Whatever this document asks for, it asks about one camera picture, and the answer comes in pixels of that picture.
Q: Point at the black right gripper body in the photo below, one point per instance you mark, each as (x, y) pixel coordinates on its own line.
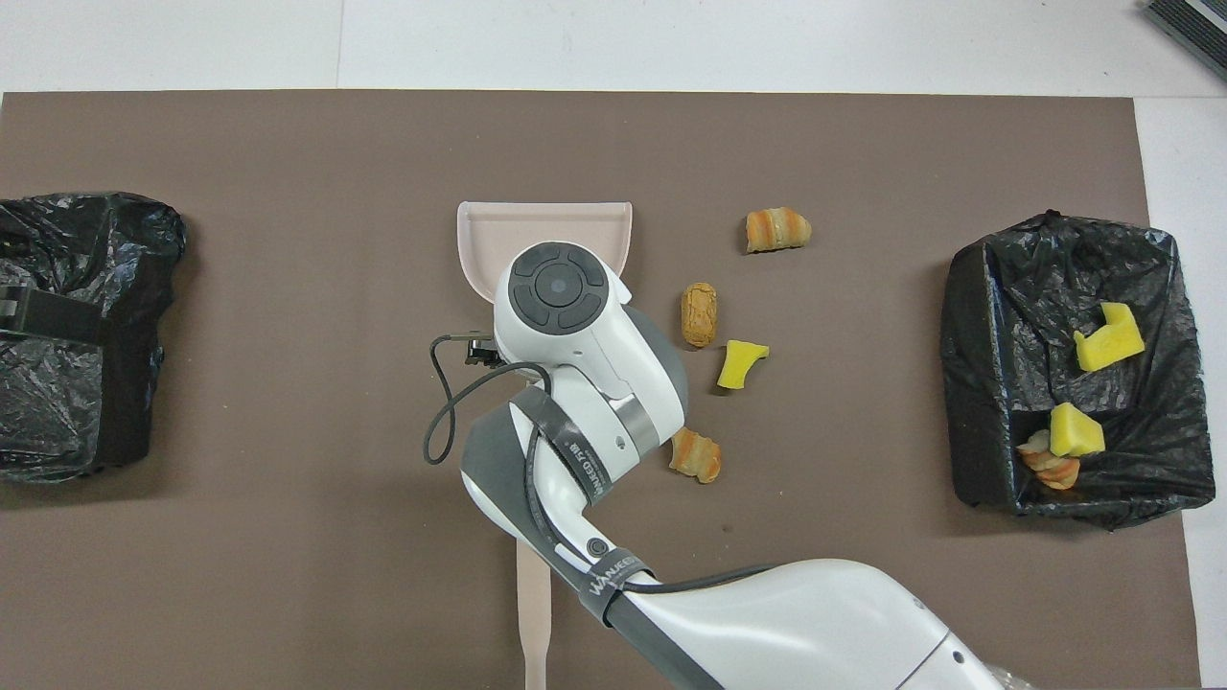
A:
(482, 350)

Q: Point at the beige plastic dustpan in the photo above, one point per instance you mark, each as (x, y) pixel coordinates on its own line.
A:
(498, 240)

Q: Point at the brown bread roll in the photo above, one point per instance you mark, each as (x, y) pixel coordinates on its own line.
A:
(700, 316)

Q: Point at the small croissant chunk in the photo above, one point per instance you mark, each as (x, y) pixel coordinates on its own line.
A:
(695, 457)

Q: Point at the yellow sponge wedge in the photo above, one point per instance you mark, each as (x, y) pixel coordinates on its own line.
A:
(736, 369)

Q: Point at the beige brush with black bristles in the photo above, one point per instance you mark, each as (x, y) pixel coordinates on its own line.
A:
(533, 632)

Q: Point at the orange striped croissant piece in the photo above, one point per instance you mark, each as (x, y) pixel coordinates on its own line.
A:
(776, 230)

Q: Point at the pale bread chunk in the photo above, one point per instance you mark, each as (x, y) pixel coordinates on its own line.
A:
(1050, 470)

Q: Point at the yellow sponge with green edge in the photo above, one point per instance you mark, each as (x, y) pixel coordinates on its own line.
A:
(1076, 433)

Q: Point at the notched yellow sponge piece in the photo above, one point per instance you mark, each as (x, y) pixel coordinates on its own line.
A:
(1112, 345)

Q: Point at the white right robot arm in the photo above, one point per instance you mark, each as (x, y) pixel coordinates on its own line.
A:
(594, 364)

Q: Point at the black bag lined bin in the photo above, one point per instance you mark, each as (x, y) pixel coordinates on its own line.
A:
(1074, 287)
(67, 412)

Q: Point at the brown table mat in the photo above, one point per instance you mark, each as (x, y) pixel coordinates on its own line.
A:
(288, 144)

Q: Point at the dark ribbed panel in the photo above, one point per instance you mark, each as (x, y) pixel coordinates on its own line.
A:
(1198, 29)

